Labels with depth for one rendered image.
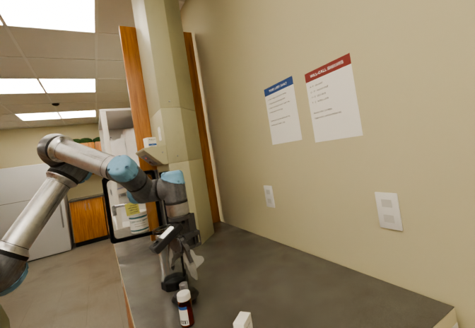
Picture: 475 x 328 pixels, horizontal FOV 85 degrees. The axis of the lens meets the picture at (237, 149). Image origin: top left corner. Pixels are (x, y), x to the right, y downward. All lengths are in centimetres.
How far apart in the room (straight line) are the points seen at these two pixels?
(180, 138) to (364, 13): 100
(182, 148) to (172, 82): 37
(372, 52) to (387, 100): 15
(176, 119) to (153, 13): 59
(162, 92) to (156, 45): 26
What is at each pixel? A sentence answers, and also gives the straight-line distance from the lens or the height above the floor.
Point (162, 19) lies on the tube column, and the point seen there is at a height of 220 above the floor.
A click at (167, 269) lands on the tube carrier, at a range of 109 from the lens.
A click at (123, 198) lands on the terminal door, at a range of 174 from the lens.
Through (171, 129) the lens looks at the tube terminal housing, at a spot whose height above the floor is 159.
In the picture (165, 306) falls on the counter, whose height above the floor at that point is 94.
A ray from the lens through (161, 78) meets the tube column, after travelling 150.
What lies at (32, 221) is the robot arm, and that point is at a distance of 116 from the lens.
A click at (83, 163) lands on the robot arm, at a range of 96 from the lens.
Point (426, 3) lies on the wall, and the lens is 88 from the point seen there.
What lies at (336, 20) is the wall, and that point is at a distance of 104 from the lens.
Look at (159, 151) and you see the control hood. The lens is 142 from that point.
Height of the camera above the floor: 141
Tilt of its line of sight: 1 degrees up
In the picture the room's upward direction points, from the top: 9 degrees counter-clockwise
